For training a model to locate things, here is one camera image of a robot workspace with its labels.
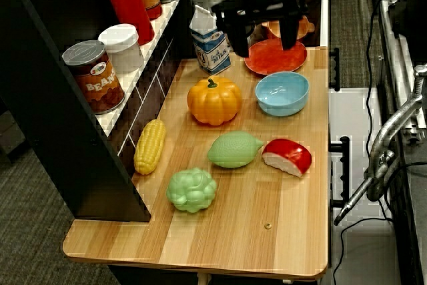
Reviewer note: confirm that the blue white milk carton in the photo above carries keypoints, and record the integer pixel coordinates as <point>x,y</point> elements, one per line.
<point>210,53</point>

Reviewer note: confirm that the black kitchen hutch frame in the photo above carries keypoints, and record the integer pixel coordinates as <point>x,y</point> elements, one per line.
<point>50,125</point>

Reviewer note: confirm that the yellow toy corn cob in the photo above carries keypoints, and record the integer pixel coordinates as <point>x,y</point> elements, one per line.
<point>150,148</point>

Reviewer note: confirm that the white tiled shelf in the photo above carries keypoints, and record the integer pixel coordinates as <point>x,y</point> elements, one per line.
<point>153,38</point>

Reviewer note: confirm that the orange toy pumpkin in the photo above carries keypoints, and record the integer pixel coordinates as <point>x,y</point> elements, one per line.
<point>215,103</point>

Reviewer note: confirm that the light blue bowl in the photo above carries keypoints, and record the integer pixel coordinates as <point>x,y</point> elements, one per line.
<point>282,93</point>

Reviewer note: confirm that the aluminium frame rail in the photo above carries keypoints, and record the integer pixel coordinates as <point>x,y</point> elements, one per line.
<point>390,31</point>

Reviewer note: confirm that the red white cheese wedge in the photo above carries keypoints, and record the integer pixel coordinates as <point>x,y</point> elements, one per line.
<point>290,155</point>

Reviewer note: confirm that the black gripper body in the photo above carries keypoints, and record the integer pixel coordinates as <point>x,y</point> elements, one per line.
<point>267,3</point>

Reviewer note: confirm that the black machine housing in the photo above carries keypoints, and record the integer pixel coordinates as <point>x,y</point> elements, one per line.
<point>415,14</point>

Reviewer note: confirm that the orange red plate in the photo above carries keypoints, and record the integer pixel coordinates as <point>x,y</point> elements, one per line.
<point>270,59</point>

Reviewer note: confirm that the green toy cauliflower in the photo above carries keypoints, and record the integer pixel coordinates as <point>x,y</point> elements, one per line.
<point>191,190</point>

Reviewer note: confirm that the orange jam jar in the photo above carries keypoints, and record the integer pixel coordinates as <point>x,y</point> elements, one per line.
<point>95,81</point>

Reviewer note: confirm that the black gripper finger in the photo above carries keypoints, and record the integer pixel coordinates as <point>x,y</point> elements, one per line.
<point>241,43</point>
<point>289,31</point>

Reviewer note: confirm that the metal clamp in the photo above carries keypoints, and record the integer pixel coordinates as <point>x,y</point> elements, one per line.
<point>383,141</point>

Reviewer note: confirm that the red ketchup squeeze bottle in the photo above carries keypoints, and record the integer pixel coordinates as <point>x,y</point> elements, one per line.
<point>128,1</point>

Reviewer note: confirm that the green toy lemon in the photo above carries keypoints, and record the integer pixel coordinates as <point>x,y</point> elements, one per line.
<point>233,149</point>

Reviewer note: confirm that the white lidded jar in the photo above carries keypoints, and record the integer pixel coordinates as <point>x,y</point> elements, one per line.
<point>123,49</point>

